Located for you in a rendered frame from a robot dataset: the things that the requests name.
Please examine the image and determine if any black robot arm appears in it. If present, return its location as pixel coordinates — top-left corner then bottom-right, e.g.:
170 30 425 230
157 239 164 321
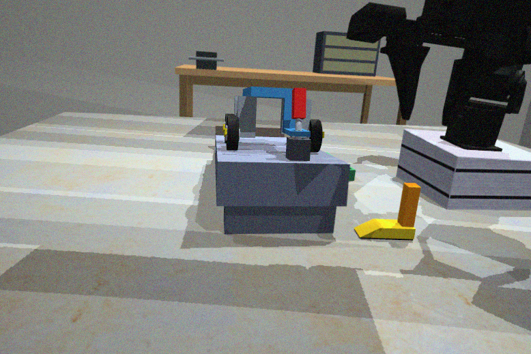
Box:
429 0 531 151

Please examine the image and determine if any yellow wheel chock with orange handle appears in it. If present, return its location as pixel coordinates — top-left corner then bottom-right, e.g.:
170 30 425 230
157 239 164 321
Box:
354 183 421 240

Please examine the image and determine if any green tray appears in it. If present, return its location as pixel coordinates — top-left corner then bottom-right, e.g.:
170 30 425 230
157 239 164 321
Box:
349 167 356 181

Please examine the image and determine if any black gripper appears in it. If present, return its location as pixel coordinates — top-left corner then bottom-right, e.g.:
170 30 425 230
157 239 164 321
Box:
347 0 531 127

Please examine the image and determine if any red-headed metal pin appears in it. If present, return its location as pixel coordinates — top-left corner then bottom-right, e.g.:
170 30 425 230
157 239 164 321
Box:
291 88 306 131

